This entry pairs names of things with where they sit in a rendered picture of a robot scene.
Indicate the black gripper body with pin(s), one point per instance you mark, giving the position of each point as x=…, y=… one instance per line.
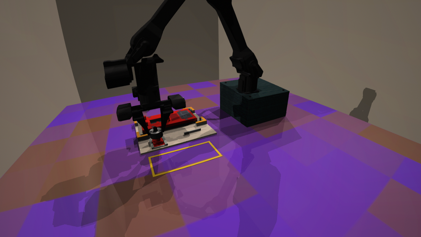
x=149, y=97

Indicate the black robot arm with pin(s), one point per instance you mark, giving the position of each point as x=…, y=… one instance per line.
x=145, y=41

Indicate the black wheel with grey hub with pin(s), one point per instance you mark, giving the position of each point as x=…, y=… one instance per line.
x=156, y=135

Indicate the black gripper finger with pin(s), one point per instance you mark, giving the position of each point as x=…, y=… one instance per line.
x=142, y=122
x=164, y=117

